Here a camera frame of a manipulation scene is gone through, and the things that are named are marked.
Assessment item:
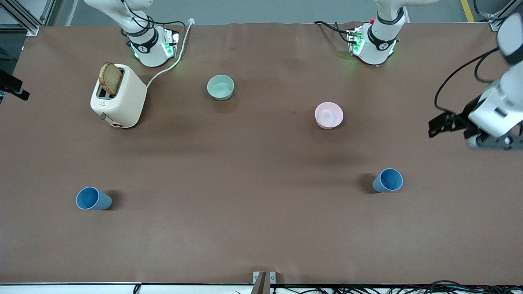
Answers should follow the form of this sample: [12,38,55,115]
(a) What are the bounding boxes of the black left arm base cable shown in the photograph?
[313,20,357,45]

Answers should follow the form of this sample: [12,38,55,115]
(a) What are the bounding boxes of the white toaster power cable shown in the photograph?
[146,18,195,89]

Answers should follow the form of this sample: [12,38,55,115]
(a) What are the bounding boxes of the brown toast slice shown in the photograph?
[99,62,123,97]

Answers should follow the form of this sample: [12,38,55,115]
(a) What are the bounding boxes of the green-lit arm base board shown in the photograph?
[161,29,180,58]
[347,26,365,56]

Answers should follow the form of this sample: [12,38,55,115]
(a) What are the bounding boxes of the aluminium frame profile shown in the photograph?
[0,0,56,36]
[473,0,523,31]

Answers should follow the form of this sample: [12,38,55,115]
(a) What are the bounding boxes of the white table edge panel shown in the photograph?
[0,283,254,294]

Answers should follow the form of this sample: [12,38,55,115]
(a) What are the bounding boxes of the black arm base cable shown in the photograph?
[121,0,187,41]
[313,20,357,45]

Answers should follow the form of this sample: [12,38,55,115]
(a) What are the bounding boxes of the black cable bundle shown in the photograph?
[270,280,523,294]

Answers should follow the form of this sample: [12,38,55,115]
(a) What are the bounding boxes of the pink bowl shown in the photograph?
[314,102,344,129]

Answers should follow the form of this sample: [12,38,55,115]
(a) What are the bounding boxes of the green bowl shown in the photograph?
[206,74,235,101]

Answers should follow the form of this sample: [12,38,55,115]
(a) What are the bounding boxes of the metal table edge bracket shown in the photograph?
[251,271,277,294]

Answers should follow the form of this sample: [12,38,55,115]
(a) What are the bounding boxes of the cream white toaster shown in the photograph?
[90,63,148,129]

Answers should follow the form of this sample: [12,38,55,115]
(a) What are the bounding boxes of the blue ribbed plastic cup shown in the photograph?
[372,168,404,193]
[76,186,113,211]

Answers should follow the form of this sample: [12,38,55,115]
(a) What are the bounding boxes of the black right arm base cable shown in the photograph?
[121,0,187,41]

